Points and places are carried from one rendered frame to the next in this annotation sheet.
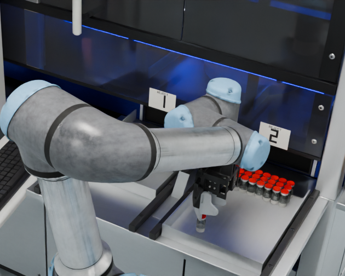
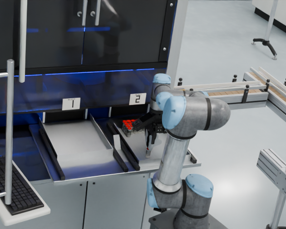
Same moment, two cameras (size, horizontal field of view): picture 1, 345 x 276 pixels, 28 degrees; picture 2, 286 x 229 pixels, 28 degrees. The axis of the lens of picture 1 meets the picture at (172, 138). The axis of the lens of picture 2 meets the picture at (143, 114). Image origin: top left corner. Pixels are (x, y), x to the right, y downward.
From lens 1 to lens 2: 172 cm
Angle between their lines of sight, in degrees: 45
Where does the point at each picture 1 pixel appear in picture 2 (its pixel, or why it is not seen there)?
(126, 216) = (113, 167)
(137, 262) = (53, 212)
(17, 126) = (187, 118)
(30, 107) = (191, 107)
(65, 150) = (219, 117)
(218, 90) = (165, 79)
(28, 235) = not seen: outside the picture
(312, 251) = not seen: hidden behind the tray
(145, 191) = (106, 152)
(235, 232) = (159, 150)
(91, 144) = (225, 110)
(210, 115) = (178, 92)
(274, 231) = not seen: hidden behind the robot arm
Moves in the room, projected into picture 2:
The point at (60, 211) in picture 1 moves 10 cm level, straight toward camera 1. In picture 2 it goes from (184, 154) to (208, 165)
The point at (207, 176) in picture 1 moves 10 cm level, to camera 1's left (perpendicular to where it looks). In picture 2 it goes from (159, 125) to (144, 131)
